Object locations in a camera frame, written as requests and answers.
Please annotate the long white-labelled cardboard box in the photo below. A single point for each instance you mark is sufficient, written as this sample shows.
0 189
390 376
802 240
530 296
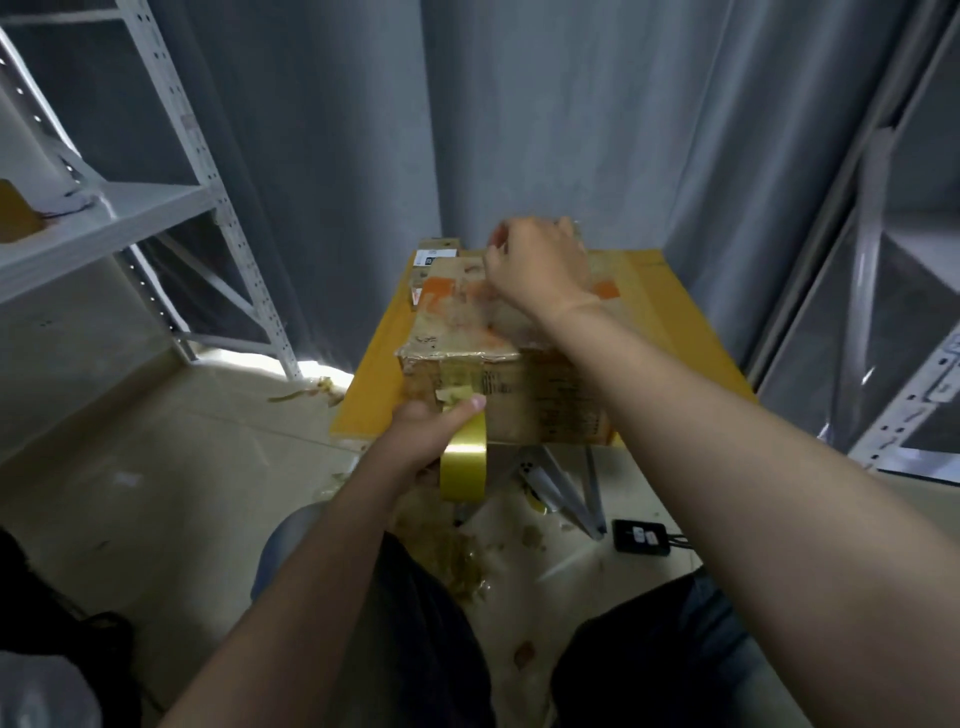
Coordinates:
434 258

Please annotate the brown cardboard box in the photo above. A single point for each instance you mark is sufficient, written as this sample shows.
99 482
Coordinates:
15 213

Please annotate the person's right forearm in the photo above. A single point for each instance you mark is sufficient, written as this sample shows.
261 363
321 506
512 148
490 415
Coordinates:
795 510

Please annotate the large orange print cardboard box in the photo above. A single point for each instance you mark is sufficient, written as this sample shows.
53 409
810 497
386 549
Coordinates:
465 323

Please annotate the person's left forearm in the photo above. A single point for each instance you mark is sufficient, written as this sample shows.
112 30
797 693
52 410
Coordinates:
300 615

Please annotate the grey metal shelf unit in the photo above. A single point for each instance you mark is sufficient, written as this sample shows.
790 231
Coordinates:
885 285
105 210

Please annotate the black power adapter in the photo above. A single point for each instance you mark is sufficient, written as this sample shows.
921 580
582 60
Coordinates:
641 537

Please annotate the person's left hand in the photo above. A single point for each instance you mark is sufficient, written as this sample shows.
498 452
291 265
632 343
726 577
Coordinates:
420 438

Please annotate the person's right hand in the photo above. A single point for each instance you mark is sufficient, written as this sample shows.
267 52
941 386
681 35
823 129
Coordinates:
537 270

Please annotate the yellow tape roll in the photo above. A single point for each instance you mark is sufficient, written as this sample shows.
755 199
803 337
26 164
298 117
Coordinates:
465 458

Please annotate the grey curtain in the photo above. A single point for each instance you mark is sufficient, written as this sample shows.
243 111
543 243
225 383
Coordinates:
450 105

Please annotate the yellow wooden table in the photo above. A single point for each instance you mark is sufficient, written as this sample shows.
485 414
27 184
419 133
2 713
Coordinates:
690 323

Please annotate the person's right leg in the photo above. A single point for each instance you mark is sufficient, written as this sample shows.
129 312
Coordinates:
675 660

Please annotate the tape scraps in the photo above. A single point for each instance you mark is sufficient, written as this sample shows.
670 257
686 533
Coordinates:
450 548

